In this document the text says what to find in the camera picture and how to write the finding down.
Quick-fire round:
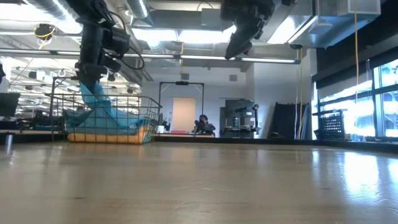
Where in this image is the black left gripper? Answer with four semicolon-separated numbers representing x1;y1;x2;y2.
74;17;123;94

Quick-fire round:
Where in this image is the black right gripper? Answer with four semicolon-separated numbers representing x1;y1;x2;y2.
220;0;276;61

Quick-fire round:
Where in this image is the light blue microfiber towel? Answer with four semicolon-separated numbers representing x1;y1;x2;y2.
63;80;147;136

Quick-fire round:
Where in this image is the orange microfiber towel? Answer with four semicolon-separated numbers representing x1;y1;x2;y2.
67;126;150;145

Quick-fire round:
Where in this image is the person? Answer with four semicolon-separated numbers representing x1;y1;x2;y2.
29;109;53;128
193;114;216;136

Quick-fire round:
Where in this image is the black equipment rack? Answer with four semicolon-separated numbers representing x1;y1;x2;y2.
219;98;261;139

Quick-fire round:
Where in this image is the black leaning panel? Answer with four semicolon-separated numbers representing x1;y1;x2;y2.
267;101;310;140

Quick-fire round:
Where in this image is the black plastic crate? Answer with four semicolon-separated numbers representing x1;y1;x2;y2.
312;108;348;140

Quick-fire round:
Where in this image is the black gantry frame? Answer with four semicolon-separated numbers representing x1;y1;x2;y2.
157;80;205;125
50;76;101;103

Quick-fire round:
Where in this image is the brass wire basket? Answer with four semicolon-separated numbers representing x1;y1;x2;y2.
45;93;163;145

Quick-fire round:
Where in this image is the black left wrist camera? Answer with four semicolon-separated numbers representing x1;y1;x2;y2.
102;27;131;58

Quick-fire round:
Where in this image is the silver ceiling duct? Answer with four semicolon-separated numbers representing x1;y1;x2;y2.
251;0;382;50

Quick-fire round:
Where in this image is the black ceiling cable reel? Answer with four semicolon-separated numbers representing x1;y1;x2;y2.
33;23;57;50

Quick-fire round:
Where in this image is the silver round air duct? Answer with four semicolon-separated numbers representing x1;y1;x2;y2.
24;0;83;35

